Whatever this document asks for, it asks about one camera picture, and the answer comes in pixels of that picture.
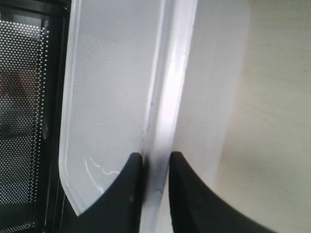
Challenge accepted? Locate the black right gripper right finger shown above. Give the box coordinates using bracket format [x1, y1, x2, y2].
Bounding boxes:
[169, 150, 243, 233]

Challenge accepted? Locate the white microwave door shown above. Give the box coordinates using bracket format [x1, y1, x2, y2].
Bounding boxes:
[0, 0, 71, 233]

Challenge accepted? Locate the white lidded plastic container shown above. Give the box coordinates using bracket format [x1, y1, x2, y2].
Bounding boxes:
[58, 0, 251, 233]

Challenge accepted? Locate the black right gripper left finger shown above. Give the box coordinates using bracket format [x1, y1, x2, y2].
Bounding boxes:
[77, 153, 143, 233]

